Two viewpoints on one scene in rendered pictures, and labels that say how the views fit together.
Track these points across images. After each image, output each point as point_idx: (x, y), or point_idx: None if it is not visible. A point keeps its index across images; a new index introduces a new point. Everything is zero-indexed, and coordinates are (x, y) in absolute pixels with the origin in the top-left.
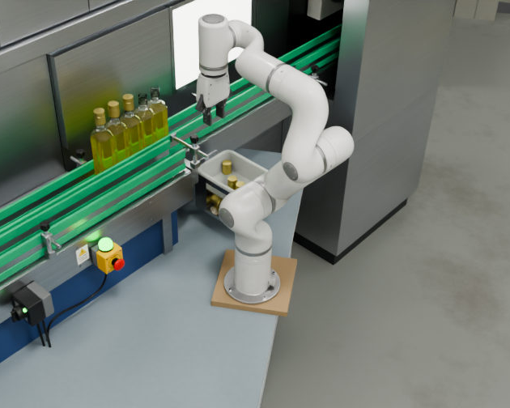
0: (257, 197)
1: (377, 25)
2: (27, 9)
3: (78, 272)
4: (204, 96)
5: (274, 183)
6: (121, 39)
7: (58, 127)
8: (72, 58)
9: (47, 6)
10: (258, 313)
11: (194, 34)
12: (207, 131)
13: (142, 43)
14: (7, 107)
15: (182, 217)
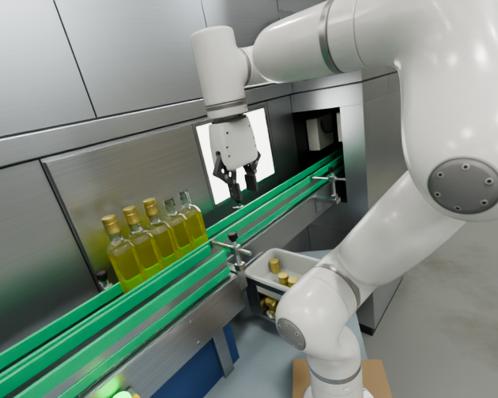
0: (332, 289)
1: (371, 130)
2: None
3: None
4: (221, 153)
5: (369, 254)
6: (142, 149)
7: (81, 250)
8: (77, 166)
9: (27, 103)
10: None
11: None
12: (250, 234)
13: (169, 155)
14: None
15: (241, 325)
